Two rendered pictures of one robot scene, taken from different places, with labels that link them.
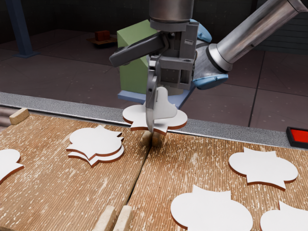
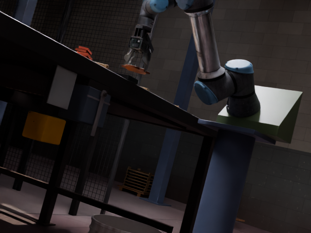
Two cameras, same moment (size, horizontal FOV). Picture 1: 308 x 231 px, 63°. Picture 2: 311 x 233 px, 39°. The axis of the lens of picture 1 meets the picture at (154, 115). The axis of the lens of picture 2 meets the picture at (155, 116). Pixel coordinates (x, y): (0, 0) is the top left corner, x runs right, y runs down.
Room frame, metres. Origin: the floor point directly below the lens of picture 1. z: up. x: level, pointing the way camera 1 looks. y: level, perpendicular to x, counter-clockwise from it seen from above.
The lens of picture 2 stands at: (1.05, -2.03, 0.67)
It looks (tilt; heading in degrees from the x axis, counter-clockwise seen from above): 5 degrees up; 102
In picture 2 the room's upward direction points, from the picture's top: 15 degrees clockwise
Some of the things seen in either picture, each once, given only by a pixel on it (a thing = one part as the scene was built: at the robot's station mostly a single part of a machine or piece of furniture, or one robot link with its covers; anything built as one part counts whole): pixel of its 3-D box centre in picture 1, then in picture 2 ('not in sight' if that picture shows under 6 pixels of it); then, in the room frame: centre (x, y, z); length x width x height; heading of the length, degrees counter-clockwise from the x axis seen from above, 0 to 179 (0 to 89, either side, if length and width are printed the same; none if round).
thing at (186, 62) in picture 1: (172, 53); (140, 39); (0.47, -0.03, 1.18); 0.09 x 0.08 x 0.12; 77
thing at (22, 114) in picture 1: (19, 116); not in sight; (0.63, 0.39, 0.95); 0.06 x 0.02 x 0.03; 165
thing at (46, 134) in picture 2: not in sight; (51, 103); (0.46, -0.78, 0.74); 0.09 x 0.08 x 0.24; 74
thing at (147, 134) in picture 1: (148, 135); not in sight; (0.53, 0.01, 0.95); 0.06 x 0.02 x 0.03; 165
